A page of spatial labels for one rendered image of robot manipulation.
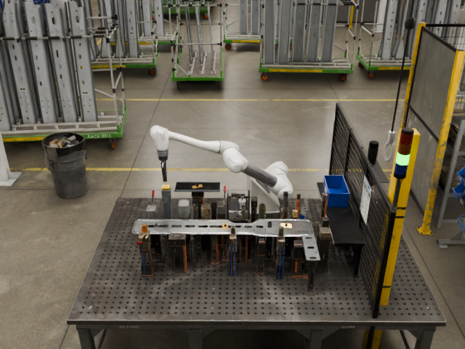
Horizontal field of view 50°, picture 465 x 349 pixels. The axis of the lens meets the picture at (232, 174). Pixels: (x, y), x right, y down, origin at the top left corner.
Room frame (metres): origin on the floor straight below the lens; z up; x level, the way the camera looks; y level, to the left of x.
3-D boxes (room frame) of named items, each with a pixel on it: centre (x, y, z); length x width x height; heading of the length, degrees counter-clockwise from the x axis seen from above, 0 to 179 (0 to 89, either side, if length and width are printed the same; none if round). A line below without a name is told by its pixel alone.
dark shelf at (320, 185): (3.35, -0.85, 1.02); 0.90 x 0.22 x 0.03; 179
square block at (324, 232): (3.02, -0.68, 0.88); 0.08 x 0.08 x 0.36; 89
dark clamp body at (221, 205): (3.36, 0.09, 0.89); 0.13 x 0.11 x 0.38; 179
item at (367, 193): (3.05, -0.96, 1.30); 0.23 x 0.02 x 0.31; 179
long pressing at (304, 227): (3.15, 0.08, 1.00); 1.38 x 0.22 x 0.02; 89
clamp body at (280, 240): (2.95, -0.35, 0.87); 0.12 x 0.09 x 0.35; 179
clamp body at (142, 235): (2.98, 0.64, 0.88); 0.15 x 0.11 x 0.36; 179
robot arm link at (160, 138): (3.52, 0.55, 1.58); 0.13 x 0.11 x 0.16; 21
